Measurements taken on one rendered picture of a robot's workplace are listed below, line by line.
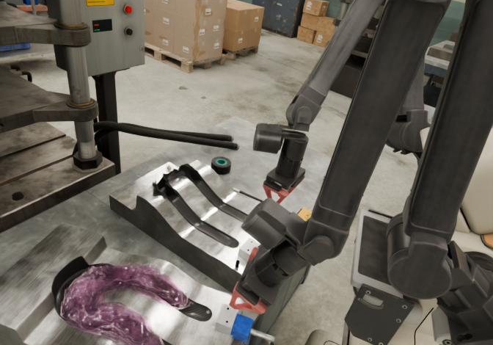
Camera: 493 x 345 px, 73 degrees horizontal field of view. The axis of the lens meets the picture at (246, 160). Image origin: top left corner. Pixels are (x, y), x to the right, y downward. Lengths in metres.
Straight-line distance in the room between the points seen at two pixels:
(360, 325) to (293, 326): 1.09
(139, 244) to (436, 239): 0.79
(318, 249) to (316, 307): 1.50
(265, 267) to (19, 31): 0.92
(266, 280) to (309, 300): 1.41
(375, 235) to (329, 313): 1.18
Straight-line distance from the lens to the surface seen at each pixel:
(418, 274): 0.52
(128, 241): 1.06
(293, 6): 7.76
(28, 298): 0.85
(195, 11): 4.62
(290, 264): 0.57
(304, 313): 1.96
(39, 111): 1.25
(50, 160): 1.45
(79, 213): 1.16
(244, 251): 0.88
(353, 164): 0.45
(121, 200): 1.10
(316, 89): 0.79
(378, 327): 0.83
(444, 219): 0.49
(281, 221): 0.54
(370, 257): 0.81
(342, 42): 0.83
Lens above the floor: 1.57
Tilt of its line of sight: 32 degrees down
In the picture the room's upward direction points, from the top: 10 degrees clockwise
